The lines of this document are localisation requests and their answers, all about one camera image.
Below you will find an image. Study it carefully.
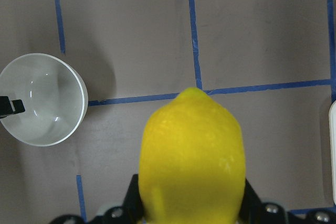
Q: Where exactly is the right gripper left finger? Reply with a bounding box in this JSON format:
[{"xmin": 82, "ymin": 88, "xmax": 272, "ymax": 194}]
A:
[{"xmin": 122, "ymin": 174, "xmax": 144, "ymax": 221}]

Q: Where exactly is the white bowl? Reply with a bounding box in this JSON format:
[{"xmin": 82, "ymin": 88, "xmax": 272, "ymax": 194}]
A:
[{"xmin": 1, "ymin": 53, "xmax": 88, "ymax": 146}]

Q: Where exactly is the yellow lemon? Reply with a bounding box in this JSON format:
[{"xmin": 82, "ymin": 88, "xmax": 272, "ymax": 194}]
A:
[{"xmin": 139, "ymin": 88, "xmax": 246, "ymax": 223}]

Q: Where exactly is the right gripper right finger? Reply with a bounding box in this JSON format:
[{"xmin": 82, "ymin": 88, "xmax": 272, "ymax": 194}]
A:
[{"xmin": 238, "ymin": 178, "xmax": 262, "ymax": 221}]

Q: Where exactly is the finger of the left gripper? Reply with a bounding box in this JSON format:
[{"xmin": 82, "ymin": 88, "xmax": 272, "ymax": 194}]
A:
[{"xmin": 0, "ymin": 96, "xmax": 25, "ymax": 118}]

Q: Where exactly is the white rectangular tray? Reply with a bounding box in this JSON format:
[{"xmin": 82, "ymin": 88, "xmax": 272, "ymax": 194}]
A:
[{"xmin": 329, "ymin": 102, "xmax": 336, "ymax": 204}]

